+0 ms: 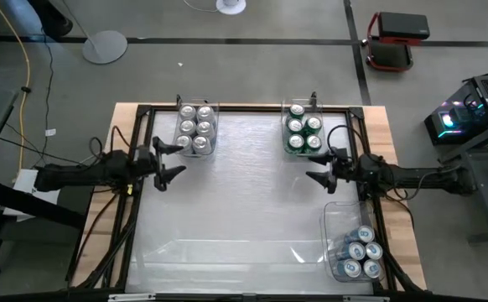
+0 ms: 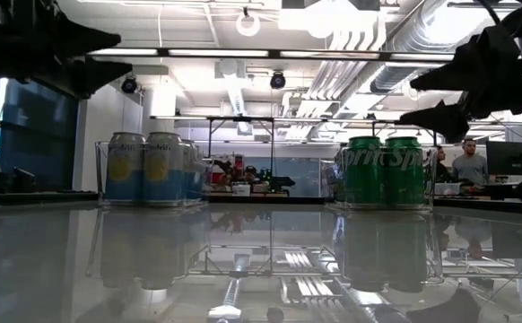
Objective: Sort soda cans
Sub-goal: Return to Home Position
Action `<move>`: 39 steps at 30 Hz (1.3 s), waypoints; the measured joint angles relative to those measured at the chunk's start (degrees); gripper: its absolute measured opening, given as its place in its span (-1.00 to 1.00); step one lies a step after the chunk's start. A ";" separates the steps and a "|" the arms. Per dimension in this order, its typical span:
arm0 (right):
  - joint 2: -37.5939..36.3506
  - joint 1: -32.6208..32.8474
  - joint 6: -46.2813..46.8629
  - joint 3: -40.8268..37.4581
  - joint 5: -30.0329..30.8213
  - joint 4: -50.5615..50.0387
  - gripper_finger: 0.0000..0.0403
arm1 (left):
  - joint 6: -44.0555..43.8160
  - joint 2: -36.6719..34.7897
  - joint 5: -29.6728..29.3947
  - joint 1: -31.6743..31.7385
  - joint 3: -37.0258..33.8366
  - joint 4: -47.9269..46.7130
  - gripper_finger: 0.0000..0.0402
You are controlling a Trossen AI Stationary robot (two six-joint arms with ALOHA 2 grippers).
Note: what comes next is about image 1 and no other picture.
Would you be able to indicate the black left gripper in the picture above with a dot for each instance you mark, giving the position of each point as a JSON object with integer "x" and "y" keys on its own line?
{"x": 143, "y": 163}

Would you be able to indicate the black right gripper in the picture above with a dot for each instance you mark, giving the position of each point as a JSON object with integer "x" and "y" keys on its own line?
{"x": 344, "y": 170}

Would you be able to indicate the white blue Spindrift can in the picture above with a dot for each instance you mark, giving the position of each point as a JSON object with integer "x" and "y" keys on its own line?
{"x": 187, "y": 126}
{"x": 205, "y": 128}
{"x": 187, "y": 112}
{"x": 205, "y": 112}
{"x": 202, "y": 144}
{"x": 184, "y": 142}

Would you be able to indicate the green Sprite soda can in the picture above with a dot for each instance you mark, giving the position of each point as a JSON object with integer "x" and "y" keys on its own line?
{"x": 313, "y": 123}
{"x": 294, "y": 125}
{"x": 297, "y": 110}
{"x": 313, "y": 142}
{"x": 296, "y": 141}

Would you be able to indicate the blue silver Red Bull can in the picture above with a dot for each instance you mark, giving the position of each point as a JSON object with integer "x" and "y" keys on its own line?
{"x": 372, "y": 268}
{"x": 374, "y": 250}
{"x": 356, "y": 251}
{"x": 364, "y": 233}
{"x": 349, "y": 268}

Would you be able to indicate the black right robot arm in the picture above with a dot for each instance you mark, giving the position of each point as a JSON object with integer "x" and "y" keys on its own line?
{"x": 420, "y": 176}

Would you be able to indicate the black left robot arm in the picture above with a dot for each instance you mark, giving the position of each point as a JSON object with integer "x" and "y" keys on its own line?
{"x": 80, "y": 174}

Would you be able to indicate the clear plastic bin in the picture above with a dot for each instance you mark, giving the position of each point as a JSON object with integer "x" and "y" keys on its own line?
{"x": 285, "y": 144}
{"x": 216, "y": 138}
{"x": 336, "y": 218}

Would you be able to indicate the small yellow tag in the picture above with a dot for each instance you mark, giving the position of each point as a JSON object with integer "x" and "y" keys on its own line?
{"x": 130, "y": 189}

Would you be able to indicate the small white tag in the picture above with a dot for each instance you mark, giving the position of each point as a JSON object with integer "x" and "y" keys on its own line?
{"x": 50, "y": 132}

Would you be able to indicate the round flat stand base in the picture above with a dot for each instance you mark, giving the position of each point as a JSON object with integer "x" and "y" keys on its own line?
{"x": 105, "y": 47}

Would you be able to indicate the white paper sheet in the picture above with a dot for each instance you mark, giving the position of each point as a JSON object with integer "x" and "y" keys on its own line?
{"x": 32, "y": 186}

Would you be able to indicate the red black rolling seat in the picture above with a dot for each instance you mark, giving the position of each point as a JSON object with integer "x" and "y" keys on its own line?
{"x": 390, "y": 46}

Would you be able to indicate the silver aluminium bar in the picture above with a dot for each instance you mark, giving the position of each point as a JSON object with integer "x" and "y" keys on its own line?
{"x": 248, "y": 298}

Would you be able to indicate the black computer with coloured lights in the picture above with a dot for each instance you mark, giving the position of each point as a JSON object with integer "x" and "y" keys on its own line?
{"x": 470, "y": 111}

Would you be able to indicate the dark grey equipment stand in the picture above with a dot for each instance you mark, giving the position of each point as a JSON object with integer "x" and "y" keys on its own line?
{"x": 485, "y": 184}

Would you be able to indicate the white round fan base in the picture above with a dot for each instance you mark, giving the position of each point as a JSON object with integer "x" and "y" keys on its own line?
{"x": 231, "y": 5}

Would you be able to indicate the black aluminium table frame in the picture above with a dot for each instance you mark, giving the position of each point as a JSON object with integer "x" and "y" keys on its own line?
{"x": 248, "y": 108}

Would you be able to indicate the black diagonal frame strut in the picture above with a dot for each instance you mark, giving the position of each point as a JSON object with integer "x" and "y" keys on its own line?
{"x": 26, "y": 201}

